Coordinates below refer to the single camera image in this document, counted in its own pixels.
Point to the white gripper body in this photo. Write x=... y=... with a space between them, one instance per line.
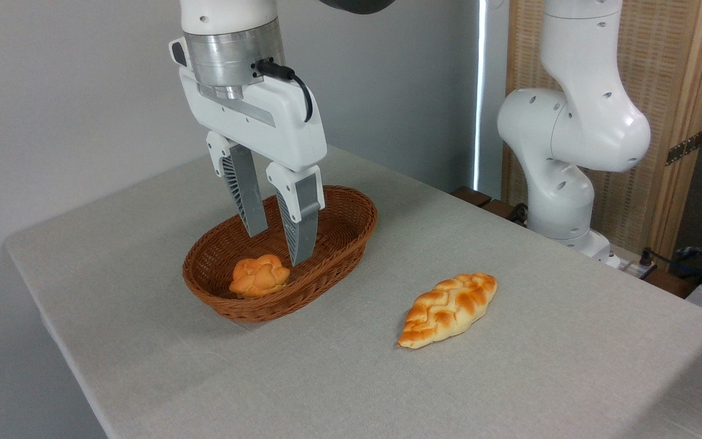
x=278 y=128

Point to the grey tablecloth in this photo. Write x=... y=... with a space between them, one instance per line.
x=509 y=378

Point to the brown oval wicker basket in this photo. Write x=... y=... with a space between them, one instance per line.
x=333 y=250

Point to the metal screen hinge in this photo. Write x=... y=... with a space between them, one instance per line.
x=685 y=148

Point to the brown wooden block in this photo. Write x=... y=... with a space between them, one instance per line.
x=471 y=196
x=668 y=283
x=502 y=210

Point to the round orange bread roll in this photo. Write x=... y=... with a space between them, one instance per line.
x=258 y=276

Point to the long braided bread loaf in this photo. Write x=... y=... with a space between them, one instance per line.
x=448 y=310

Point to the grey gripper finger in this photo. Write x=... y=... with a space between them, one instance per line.
x=302 y=207
x=246 y=189

